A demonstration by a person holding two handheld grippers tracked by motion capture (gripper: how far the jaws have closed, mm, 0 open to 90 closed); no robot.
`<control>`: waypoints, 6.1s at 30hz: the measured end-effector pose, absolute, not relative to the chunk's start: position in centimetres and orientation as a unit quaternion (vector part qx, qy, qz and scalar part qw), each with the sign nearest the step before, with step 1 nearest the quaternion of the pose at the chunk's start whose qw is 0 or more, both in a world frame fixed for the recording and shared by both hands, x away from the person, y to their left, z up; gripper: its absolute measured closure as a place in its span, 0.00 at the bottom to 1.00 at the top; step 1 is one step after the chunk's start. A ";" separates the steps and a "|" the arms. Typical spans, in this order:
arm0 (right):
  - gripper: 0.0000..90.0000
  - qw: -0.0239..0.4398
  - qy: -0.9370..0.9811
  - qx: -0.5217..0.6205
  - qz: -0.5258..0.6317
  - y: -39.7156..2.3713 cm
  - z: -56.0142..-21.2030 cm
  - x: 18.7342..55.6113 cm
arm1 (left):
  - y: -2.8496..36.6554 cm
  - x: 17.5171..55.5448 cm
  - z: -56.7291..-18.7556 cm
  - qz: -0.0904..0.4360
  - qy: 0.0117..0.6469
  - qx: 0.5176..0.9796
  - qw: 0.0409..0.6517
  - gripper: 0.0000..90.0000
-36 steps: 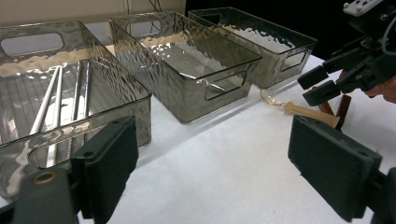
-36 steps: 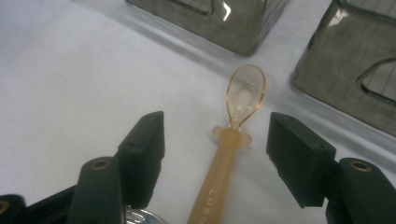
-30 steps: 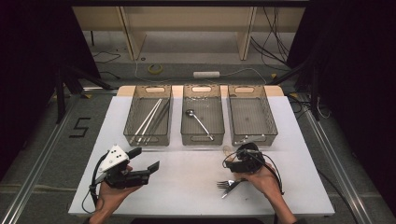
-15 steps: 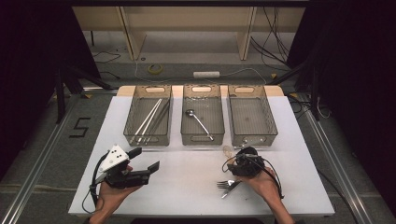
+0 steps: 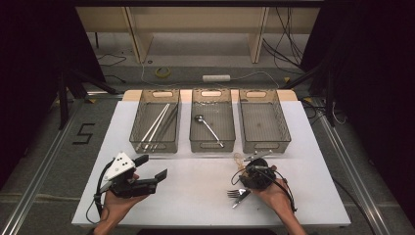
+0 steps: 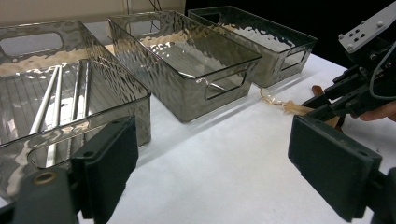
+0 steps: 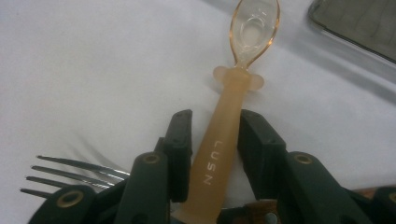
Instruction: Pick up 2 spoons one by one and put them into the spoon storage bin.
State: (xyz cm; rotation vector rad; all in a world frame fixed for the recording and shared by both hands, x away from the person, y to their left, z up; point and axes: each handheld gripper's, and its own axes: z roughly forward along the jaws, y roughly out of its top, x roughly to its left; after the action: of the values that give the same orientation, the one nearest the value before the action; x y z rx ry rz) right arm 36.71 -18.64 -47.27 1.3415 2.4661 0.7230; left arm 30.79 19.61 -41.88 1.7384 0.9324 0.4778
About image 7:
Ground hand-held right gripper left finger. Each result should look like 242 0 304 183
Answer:
155 109 193 203

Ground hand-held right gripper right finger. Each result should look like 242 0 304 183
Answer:
237 109 288 201

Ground translucent orange plastic spoon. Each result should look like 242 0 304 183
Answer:
171 0 281 224

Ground metal fork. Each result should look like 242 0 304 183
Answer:
19 154 132 200

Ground transparent grey plastic bin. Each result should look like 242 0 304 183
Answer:
307 0 396 64

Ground white foam mat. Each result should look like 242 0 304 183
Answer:
0 0 396 224

